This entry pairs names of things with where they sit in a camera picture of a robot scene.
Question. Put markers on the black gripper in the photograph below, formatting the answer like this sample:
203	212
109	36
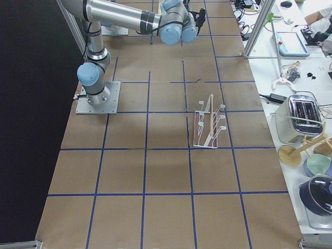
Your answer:
191	15

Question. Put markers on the black power adapter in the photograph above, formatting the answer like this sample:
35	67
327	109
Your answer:
274	98

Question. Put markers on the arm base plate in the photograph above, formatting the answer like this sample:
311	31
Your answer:
104	103
114	30

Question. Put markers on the blue teach pendant tablet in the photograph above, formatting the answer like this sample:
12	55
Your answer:
291	45

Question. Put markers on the silver toaster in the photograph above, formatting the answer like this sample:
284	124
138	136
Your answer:
298	118

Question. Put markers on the long reacher grabber tool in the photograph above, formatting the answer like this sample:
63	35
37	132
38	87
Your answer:
282	80

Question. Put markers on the aluminium frame post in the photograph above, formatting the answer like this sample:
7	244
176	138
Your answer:
264	17

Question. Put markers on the cream plastic tray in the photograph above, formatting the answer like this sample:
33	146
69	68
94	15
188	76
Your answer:
161	9

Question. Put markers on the green bowl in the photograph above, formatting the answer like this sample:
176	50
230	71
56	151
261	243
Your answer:
316	164

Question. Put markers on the wooden mug tree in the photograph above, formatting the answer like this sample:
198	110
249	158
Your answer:
291	156

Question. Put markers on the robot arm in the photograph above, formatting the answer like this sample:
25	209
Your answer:
176	22

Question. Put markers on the dark blue pot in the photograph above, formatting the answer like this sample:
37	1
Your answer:
315	194

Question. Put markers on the white wire cup rack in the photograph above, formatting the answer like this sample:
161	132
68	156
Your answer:
206	124

